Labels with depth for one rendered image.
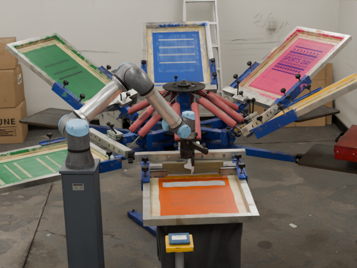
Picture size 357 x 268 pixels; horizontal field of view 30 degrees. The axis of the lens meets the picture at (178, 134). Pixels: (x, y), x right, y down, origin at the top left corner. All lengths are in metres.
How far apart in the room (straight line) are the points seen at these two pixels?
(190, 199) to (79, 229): 0.61
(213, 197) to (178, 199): 0.19
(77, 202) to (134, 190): 2.78
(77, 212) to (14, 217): 2.42
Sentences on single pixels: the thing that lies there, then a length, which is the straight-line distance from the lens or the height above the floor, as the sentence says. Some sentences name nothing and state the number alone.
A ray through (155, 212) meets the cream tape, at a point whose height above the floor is 0.95.
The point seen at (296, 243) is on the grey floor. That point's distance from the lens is 5.30.
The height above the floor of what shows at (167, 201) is 0.95.
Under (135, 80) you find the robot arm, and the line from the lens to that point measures 3.47.
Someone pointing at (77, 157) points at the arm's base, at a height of 1.26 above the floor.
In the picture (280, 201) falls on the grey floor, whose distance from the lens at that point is 6.01.
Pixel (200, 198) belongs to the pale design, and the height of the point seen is 0.95.
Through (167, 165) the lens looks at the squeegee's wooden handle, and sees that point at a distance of 3.87.
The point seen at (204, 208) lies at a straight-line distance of 3.53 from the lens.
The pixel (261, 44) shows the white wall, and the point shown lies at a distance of 8.00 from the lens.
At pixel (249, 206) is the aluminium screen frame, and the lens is 3.48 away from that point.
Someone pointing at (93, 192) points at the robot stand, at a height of 1.08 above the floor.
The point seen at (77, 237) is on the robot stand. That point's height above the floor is 0.82.
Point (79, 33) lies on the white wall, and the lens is 7.89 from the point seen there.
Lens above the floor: 2.41
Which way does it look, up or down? 18 degrees down
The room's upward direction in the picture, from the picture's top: 1 degrees counter-clockwise
